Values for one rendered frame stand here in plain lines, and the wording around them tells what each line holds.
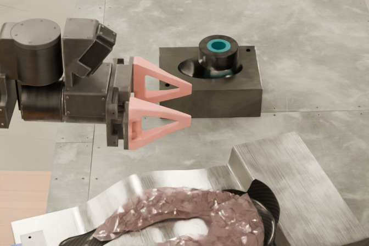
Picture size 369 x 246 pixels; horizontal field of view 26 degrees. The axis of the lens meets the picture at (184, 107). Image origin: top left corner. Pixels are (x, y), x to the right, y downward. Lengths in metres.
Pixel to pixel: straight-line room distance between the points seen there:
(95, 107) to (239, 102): 0.65
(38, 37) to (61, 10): 2.55
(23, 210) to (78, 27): 0.56
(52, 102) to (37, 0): 2.62
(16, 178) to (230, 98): 0.43
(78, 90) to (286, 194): 0.46
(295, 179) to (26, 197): 0.48
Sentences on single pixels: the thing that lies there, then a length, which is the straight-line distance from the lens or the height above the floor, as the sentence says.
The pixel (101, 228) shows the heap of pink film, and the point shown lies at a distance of 1.28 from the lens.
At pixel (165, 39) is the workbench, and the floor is 0.80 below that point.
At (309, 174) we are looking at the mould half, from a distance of 1.31.
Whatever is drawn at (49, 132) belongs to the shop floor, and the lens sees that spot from 2.82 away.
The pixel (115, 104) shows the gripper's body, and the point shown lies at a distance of 0.93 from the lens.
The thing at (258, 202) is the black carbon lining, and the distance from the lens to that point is 1.32.
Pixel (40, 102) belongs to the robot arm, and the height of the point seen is 1.21.
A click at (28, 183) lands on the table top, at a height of 0.80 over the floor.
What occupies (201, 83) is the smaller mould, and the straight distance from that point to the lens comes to 1.56.
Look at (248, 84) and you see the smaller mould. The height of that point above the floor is 0.87.
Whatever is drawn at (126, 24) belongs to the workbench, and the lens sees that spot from 1.86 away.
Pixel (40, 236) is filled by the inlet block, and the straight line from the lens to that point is 1.26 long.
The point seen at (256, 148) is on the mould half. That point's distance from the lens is 1.35.
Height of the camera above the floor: 1.80
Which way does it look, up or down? 38 degrees down
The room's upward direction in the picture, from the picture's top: straight up
